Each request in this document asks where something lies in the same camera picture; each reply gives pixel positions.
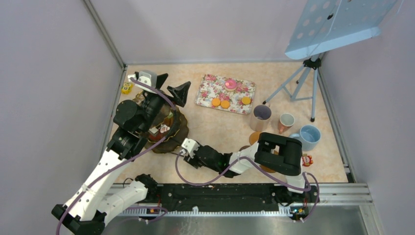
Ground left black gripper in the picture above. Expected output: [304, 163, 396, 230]
[139, 73, 191, 133]

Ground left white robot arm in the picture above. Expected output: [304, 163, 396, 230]
[52, 70, 191, 235]

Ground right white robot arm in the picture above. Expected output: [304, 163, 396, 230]
[180, 133, 311, 202]

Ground dark wooden coaster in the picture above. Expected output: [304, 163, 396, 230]
[239, 145, 251, 151]

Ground yellow snack packet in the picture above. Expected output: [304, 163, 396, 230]
[121, 82, 134, 94]

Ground round biscuit left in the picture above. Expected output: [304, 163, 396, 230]
[211, 98, 221, 107]

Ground round biscuit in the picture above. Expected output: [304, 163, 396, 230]
[211, 98, 221, 107]
[220, 100, 231, 109]
[241, 96, 252, 105]

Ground light wooden coaster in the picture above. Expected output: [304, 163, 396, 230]
[249, 132, 262, 145]

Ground round biscuit middle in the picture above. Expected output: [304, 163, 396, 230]
[220, 100, 231, 109]

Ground pink frosted donut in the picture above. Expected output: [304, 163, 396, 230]
[224, 79, 237, 92]

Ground brown wooden lid coaster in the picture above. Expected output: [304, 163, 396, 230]
[259, 150, 278, 173]

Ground floral serving tray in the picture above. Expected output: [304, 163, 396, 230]
[194, 74, 256, 115]

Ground round biscuit right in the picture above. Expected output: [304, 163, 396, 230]
[241, 96, 252, 105]

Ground pink small cup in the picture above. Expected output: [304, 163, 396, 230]
[277, 113, 295, 134]

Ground red owl snack packet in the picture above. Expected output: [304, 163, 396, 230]
[302, 154, 314, 167]

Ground light blue mug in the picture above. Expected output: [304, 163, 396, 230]
[289, 125, 322, 151]

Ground grey tripod stand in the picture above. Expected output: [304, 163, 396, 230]
[262, 54, 322, 122]

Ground blue perforated stand tray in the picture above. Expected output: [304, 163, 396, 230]
[285, 0, 402, 60]

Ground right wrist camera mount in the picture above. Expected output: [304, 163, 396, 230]
[181, 138, 200, 158]

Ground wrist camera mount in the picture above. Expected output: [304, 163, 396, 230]
[127, 70, 157, 88]
[181, 138, 200, 158]

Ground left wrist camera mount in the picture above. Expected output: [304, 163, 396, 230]
[127, 70, 157, 88]

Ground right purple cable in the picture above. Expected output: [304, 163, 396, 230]
[175, 152, 320, 223]

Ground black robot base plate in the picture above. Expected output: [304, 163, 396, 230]
[138, 183, 319, 212]

